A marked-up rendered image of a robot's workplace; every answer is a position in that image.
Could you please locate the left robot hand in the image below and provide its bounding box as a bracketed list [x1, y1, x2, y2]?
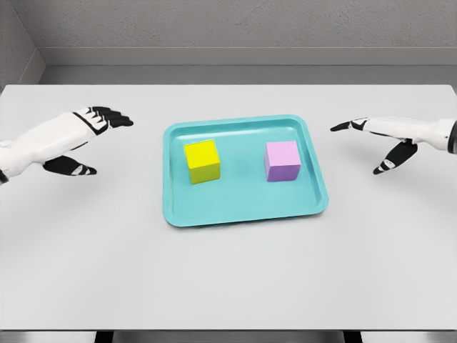
[21, 105, 134, 177]

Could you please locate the yellow cube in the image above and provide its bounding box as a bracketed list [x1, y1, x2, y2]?
[184, 139, 221, 185]

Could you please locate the pink cube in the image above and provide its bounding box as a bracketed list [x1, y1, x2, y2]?
[263, 140, 301, 182]

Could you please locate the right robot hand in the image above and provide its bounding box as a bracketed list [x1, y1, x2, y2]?
[330, 116, 432, 176]

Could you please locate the teal rectangular tray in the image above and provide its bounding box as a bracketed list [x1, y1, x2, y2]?
[162, 114, 329, 229]

